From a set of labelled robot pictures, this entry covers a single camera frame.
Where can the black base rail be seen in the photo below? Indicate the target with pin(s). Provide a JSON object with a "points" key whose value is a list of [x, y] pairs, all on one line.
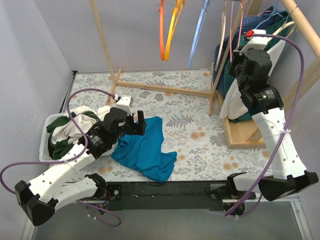
{"points": [[170, 195]]}

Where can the white plastic laundry basket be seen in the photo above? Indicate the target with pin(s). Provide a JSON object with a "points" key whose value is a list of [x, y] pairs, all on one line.
{"points": [[47, 152]]}

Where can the beige wooden hanger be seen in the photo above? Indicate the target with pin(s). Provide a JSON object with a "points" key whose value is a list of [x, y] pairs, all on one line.
{"points": [[223, 31]]}

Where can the teal blue t shirt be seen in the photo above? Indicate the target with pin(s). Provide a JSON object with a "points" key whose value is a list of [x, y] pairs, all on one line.
{"points": [[143, 153]]}

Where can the light blue hanger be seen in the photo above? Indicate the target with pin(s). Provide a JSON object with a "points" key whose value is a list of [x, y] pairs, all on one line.
{"points": [[197, 32]]}

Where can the yellow plastic hanger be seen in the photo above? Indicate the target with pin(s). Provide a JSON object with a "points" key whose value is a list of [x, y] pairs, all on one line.
{"points": [[176, 13]]}

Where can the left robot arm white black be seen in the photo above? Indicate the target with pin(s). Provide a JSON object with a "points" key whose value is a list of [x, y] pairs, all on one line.
{"points": [[41, 197]]}

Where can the white t shirt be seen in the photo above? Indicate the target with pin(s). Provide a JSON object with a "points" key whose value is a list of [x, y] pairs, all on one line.
{"points": [[101, 113]]}

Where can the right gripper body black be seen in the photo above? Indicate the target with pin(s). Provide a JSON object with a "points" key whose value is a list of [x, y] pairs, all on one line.
{"points": [[235, 63]]}

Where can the dark green raglan shirt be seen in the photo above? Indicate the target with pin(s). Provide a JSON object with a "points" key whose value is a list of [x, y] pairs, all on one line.
{"points": [[63, 133]]}

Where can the cream plastic hanger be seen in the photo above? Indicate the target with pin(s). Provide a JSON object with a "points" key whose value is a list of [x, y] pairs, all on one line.
{"points": [[285, 26]]}

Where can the blue checked shirt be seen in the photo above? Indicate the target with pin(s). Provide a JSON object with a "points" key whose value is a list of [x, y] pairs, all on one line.
{"points": [[268, 21]]}

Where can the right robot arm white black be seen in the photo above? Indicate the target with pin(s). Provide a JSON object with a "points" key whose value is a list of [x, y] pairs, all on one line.
{"points": [[289, 175]]}

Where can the pink wire hanger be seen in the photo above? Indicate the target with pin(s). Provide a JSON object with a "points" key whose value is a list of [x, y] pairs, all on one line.
{"points": [[243, 4]]}

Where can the white garment right rack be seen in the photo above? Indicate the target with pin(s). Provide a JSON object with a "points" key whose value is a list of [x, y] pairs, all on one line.
{"points": [[233, 107]]}

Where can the orange plastic hanger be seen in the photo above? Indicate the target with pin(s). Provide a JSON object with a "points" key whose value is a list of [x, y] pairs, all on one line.
{"points": [[161, 30]]}

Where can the cream t shirt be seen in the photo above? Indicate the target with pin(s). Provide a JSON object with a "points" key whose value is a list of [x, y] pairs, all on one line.
{"points": [[83, 116]]}

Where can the floral table cloth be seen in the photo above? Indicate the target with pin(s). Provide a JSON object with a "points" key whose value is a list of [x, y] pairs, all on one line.
{"points": [[197, 138]]}

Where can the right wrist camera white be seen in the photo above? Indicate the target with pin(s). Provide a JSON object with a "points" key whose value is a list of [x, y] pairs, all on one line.
{"points": [[254, 42]]}

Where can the teal green garment right rack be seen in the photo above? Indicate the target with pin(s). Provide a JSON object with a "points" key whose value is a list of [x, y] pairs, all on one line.
{"points": [[271, 43]]}

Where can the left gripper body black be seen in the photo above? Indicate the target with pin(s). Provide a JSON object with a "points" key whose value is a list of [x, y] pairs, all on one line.
{"points": [[133, 124]]}

